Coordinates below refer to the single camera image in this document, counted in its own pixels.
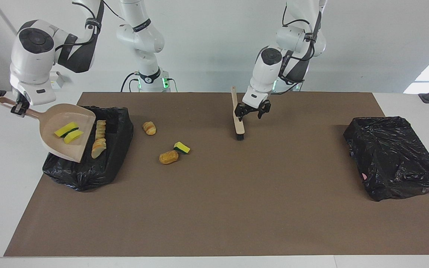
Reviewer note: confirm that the brown table mat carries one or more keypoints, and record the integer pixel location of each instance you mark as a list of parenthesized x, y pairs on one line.
[(214, 230)]

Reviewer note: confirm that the beige plastic dustpan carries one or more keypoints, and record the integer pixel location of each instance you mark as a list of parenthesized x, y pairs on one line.
[(60, 149)]

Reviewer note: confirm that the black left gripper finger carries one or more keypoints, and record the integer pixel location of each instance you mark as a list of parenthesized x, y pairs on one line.
[(240, 113), (265, 111)]

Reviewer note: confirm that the orange striped bread chunk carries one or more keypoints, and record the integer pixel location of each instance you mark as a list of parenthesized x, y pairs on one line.
[(98, 149)]

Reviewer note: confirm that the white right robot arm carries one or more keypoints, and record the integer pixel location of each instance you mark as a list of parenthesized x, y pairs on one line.
[(32, 63)]

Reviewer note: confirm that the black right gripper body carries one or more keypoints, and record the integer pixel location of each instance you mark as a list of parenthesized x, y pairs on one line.
[(20, 100)]

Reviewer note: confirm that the white wall socket box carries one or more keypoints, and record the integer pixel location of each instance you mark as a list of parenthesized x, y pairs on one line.
[(60, 79)]

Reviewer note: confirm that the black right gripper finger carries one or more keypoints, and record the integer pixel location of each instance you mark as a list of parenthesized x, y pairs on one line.
[(18, 111)]

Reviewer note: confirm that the small orange striped croissant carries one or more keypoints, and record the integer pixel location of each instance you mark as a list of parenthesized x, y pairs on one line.
[(149, 128)]

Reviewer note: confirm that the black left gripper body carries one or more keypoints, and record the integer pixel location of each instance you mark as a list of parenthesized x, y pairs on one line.
[(255, 107)]

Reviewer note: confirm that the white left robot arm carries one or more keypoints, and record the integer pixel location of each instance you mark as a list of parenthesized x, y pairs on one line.
[(264, 70)]

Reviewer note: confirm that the yellow sponge with green backing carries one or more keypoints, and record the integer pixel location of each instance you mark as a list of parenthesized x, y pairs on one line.
[(182, 148), (65, 128)]

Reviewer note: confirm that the beige brush with black bristles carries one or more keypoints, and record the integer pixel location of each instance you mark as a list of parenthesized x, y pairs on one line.
[(238, 123)]

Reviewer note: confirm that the notched yellow sponge piece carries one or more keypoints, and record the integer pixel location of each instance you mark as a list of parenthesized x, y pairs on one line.
[(73, 137)]

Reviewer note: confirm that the brown bread roll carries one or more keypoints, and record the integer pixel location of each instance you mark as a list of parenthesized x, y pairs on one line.
[(168, 157)]

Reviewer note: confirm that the white wall conduit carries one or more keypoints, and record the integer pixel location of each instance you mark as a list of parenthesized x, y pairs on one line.
[(2, 15)]

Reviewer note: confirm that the pale ridged croissant piece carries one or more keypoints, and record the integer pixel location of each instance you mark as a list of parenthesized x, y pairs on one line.
[(101, 129)]

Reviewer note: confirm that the black bag over pink bin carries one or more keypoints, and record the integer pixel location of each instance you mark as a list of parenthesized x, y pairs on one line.
[(393, 156)]

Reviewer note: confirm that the black bag lined bin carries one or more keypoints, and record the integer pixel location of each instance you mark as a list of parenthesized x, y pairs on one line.
[(119, 141)]

